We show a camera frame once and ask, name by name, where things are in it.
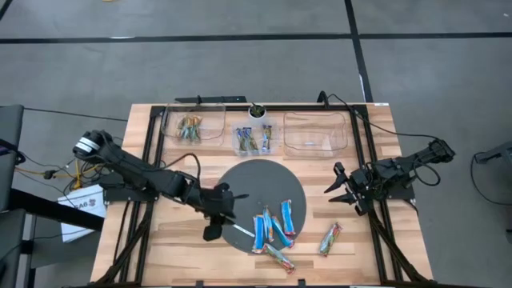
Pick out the gray metal stand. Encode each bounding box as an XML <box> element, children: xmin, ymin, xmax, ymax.
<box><xmin>474</xmin><ymin>139</ymin><xmax>512</xmax><ymax>165</ymax></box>

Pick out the dark gray chair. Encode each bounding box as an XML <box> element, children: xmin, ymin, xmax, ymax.
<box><xmin>0</xmin><ymin>104</ymin><xmax>25</xmax><ymax>213</ymax></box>

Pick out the blue white oatmeal raisin bar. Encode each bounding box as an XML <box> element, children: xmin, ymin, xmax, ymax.
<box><xmin>262</xmin><ymin>124</ymin><xmax>274</xmax><ymax>152</ymax></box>

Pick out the black power strip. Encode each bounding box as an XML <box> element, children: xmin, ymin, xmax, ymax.
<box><xmin>174</xmin><ymin>95</ymin><xmax>248</xmax><ymax>104</ymax></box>

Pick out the long black floor cable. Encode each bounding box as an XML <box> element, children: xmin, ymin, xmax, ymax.
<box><xmin>22</xmin><ymin>106</ymin><xmax>130</xmax><ymax>122</ymax></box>

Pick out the white label strip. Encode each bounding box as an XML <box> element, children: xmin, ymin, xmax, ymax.
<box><xmin>230</xmin><ymin>223</ymin><xmax>256</xmax><ymax>238</ymax></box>

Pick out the green red granola bar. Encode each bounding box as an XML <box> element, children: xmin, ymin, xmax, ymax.
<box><xmin>262</xmin><ymin>242</ymin><xmax>297</xmax><ymax>275</ymax></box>
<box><xmin>317</xmin><ymin>222</ymin><xmax>344</xmax><ymax>258</ymax></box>

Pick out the black diagonal beam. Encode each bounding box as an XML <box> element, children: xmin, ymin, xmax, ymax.
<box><xmin>7</xmin><ymin>187</ymin><xmax>106</xmax><ymax>233</ymax></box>

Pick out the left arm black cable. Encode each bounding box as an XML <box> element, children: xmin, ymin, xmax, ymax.
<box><xmin>162</xmin><ymin>152</ymin><xmax>250</xmax><ymax>201</ymax></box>

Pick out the dark blue granola bar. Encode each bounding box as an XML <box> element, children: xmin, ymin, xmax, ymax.
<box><xmin>244</xmin><ymin>127</ymin><xmax>259</xmax><ymax>152</ymax></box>
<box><xmin>235</xmin><ymin>127</ymin><xmax>250</xmax><ymax>153</ymax></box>

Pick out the round gray woven placemat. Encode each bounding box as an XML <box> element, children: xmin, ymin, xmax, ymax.
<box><xmin>217</xmin><ymin>158</ymin><xmax>308</xmax><ymax>254</ymax></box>

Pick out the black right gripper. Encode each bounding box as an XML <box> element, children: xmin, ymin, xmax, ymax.
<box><xmin>324</xmin><ymin>162</ymin><xmax>378</xmax><ymax>217</ymax></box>

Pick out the light blue granola bar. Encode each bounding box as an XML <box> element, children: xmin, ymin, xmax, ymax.
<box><xmin>262</xmin><ymin>205</ymin><xmax>276</xmax><ymax>244</ymax></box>
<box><xmin>279</xmin><ymin>198</ymin><xmax>298</xmax><ymax>237</ymax></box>
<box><xmin>251</xmin><ymin>214</ymin><xmax>266</xmax><ymax>255</ymax></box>
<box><xmin>270</xmin><ymin>215</ymin><xmax>296</xmax><ymax>250</ymax></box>

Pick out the black aluminium table frame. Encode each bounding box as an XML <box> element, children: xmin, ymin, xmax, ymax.
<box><xmin>92</xmin><ymin>102</ymin><xmax>432</xmax><ymax>288</ymax></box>

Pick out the black table power cable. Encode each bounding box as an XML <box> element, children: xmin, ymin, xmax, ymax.
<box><xmin>317</xmin><ymin>90</ymin><xmax>443</xmax><ymax>142</ymax></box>

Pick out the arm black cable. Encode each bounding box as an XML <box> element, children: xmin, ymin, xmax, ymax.
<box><xmin>411</xmin><ymin>162</ymin><xmax>442</xmax><ymax>188</ymax></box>
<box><xmin>162</xmin><ymin>152</ymin><xmax>250</xmax><ymax>201</ymax></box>

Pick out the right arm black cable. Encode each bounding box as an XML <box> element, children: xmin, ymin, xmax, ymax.
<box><xmin>411</xmin><ymin>162</ymin><xmax>442</xmax><ymax>188</ymax></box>

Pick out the small white potted plant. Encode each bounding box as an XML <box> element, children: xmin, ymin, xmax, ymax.
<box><xmin>248</xmin><ymin>102</ymin><xmax>267</xmax><ymax>120</ymax></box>

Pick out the large clear plastic bin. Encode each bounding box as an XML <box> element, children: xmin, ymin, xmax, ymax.
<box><xmin>282</xmin><ymin>110</ymin><xmax>349</xmax><ymax>158</ymax></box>
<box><xmin>160</xmin><ymin>102</ymin><xmax>227</xmax><ymax>147</ymax></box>

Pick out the small clear plastic bin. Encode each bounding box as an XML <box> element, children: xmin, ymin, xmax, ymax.
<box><xmin>231</xmin><ymin>118</ymin><xmax>281</xmax><ymax>158</ymax></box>

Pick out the yellow floor cable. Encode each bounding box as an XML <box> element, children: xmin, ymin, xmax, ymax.
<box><xmin>74</xmin><ymin>162</ymin><xmax>101</xmax><ymax>190</ymax></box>

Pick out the black floor cable bundle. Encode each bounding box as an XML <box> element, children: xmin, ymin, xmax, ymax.
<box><xmin>15</xmin><ymin>135</ymin><xmax>125</xmax><ymax>193</ymax></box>

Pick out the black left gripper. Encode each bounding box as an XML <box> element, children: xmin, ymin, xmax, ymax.
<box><xmin>194</xmin><ymin>182</ymin><xmax>237</xmax><ymax>242</ymax></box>

